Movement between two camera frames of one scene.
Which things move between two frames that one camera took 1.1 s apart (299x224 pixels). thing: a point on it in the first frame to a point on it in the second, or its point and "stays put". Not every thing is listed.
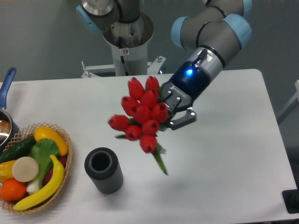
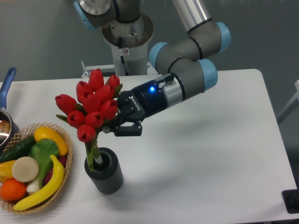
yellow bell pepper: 45,132 stays put
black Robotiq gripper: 178,94 to 135,104
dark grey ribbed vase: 102,165 stays put
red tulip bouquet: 144,112 to 95,107
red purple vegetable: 63,160 stays put
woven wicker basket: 24,133 stays put
